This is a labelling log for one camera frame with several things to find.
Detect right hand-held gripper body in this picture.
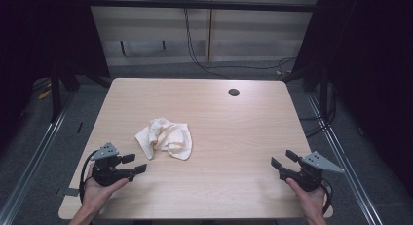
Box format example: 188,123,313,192
278,151,346,193

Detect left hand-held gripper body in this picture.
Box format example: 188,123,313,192
90,141,136,187

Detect white cloth towel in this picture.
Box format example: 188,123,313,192
134,118,194,162

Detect person's left hand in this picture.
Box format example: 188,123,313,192
80,163,130,217

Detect person's right hand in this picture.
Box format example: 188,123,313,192
285,177,327,217

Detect grey tape piece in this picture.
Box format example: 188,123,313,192
56,187,81,198

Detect black metal stand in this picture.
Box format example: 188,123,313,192
49,64,63,124

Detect yellow floor object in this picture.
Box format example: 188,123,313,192
37,88,53,100

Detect black curtain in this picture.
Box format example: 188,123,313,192
291,0,413,195
0,0,110,148

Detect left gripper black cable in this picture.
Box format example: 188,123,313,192
78,149,99,204

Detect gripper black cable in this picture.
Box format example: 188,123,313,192
319,178,334,216
78,149,99,204

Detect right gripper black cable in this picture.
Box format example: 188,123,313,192
319,178,334,216

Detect metal floor rail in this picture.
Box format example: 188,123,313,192
0,92,78,225
306,93,385,225

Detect black floor cables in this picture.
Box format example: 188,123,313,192
298,83,337,139

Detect black hanging wall cable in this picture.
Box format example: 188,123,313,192
183,7,297,80

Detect black horizontal frame bar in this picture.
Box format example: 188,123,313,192
87,0,320,13

